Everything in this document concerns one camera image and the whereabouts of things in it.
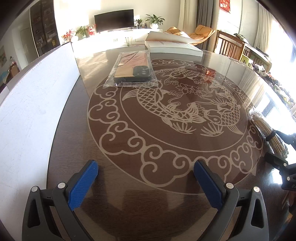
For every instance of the bundle of wooden sticks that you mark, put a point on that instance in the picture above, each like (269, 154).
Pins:
(271, 137)

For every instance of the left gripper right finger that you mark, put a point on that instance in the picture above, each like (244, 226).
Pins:
(252, 222)

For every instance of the red wall hanging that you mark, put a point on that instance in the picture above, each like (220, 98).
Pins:
(225, 5)

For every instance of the white tv console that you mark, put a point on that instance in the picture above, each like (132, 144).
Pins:
(112, 39)

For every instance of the orange lounge chair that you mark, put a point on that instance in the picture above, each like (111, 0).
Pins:
(200, 35)

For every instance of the green potted plant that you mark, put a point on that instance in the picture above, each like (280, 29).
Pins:
(154, 21)

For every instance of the wooden dining chair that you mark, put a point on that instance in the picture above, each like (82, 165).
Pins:
(229, 45)

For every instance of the black flat television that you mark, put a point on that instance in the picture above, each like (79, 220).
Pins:
(114, 20)

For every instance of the red flower arrangement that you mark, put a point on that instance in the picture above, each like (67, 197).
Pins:
(68, 36)

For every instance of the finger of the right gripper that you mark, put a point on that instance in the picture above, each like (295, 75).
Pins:
(275, 161)
(288, 139)

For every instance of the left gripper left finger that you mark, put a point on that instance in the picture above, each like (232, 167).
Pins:
(38, 220)

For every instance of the dark glass display cabinet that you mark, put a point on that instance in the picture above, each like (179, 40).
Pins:
(43, 26)

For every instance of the phone case in plastic bag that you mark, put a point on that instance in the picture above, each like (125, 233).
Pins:
(132, 69)

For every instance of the flat white gift box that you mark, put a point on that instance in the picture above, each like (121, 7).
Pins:
(157, 42)

